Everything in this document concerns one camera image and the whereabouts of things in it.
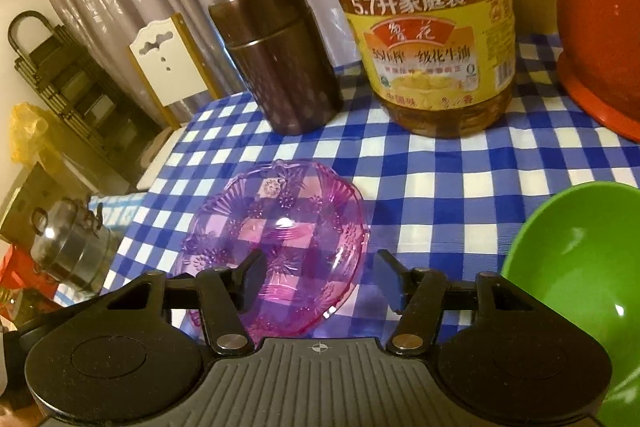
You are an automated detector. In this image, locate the black folding rack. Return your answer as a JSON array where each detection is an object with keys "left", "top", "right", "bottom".
[{"left": 7, "top": 10, "right": 166, "bottom": 188}]

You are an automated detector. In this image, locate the blue white checkered tablecloth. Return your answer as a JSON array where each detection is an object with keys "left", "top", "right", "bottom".
[{"left": 52, "top": 32, "right": 640, "bottom": 343}]

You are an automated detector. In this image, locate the brown metal thermos jar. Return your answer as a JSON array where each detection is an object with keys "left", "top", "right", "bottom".
[{"left": 207, "top": 0, "right": 345, "bottom": 136}]

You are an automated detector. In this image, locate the purple glass plate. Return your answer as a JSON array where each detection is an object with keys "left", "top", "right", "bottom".
[{"left": 181, "top": 159, "right": 371, "bottom": 348}]

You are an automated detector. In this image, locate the red box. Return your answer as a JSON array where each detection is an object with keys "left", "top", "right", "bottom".
[{"left": 0, "top": 244, "right": 61, "bottom": 313}]

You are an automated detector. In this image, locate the steel pot with lid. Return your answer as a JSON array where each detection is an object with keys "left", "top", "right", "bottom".
[{"left": 30, "top": 199, "right": 118, "bottom": 298}]

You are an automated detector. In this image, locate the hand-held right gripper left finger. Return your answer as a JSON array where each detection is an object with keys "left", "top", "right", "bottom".
[{"left": 102, "top": 249, "right": 268, "bottom": 355}]

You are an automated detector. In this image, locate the cardboard box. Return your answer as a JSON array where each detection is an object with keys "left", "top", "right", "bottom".
[{"left": 0, "top": 162, "right": 96, "bottom": 248}]

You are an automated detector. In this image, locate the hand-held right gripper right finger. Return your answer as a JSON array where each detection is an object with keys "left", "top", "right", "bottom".
[{"left": 375, "top": 249, "right": 546, "bottom": 355}]

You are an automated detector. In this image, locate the large cooking oil bottle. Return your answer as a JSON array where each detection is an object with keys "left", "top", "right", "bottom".
[{"left": 295, "top": 0, "right": 518, "bottom": 140}]

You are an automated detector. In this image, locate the red electric pressure cooker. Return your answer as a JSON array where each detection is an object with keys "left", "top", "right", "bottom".
[{"left": 525, "top": 0, "right": 640, "bottom": 142}]

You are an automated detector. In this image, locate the green plastic bowl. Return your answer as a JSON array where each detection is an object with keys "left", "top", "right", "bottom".
[{"left": 500, "top": 182, "right": 640, "bottom": 427}]

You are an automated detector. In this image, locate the yellow plastic bag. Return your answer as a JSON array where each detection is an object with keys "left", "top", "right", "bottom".
[{"left": 10, "top": 103, "right": 51, "bottom": 168}]

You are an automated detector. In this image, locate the wooden chair back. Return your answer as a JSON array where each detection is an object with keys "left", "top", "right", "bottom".
[{"left": 127, "top": 12, "right": 221, "bottom": 130}]

